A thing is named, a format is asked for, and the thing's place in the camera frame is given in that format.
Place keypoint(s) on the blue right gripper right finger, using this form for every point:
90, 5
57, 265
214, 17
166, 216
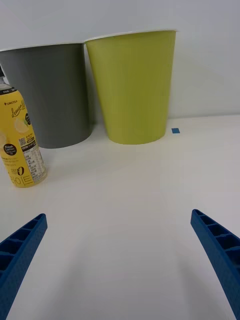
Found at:
220, 252

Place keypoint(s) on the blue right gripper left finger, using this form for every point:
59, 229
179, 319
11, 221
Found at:
17, 260

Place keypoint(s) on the yellow label plastic bottle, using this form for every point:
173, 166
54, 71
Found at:
18, 140

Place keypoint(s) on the grey plastic waste bin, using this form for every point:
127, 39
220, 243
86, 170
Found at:
53, 95

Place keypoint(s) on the yellow-green plastic waste bin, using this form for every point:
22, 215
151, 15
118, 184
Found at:
135, 87

